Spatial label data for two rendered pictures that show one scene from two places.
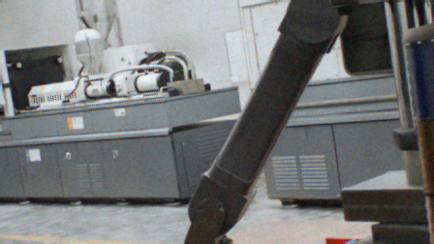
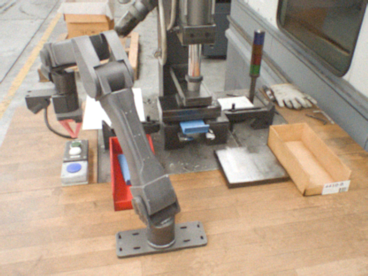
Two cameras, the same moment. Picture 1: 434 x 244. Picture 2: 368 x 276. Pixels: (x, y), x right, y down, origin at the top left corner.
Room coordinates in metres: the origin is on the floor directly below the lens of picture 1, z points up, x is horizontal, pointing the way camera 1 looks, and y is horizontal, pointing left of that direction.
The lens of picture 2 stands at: (1.48, 0.40, 1.53)
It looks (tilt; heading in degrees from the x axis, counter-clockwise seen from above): 33 degrees down; 217
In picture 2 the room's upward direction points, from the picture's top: 1 degrees clockwise
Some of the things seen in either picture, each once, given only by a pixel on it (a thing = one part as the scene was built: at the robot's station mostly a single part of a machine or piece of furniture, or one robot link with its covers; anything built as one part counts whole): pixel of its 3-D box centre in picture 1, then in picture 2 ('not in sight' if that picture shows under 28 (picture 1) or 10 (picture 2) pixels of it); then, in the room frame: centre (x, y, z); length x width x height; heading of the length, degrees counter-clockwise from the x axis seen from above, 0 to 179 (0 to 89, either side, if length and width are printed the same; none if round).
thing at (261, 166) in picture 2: not in sight; (249, 165); (0.71, 0.06, 0.91); 0.17 x 0.16 x 0.02; 139
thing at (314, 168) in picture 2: not in sight; (305, 157); (0.60, 0.18, 0.93); 0.25 x 0.13 x 0.08; 49
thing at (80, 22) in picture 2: not in sight; (91, 19); (-1.31, -3.09, 0.40); 0.67 x 0.60 x 0.50; 41
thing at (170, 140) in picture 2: not in sight; (192, 128); (0.68, -0.16, 0.94); 0.20 x 0.10 x 0.07; 139
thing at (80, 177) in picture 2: not in sight; (75, 176); (1.04, -0.30, 0.90); 0.07 x 0.07 x 0.06; 49
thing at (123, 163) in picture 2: not in sight; (134, 164); (0.92, -0.19, 0.92); 0.15 x 0.07 x 0.03; 55
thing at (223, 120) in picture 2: not in sight; (192, 117); (0.68, -0.16, 0.98); 0.20 x 0.10 x 0.01; 139
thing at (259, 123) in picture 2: not in sight; (263, 115); (0.48, -0.02, 0.95); 0.06 x 0.03 x 0.09; 139
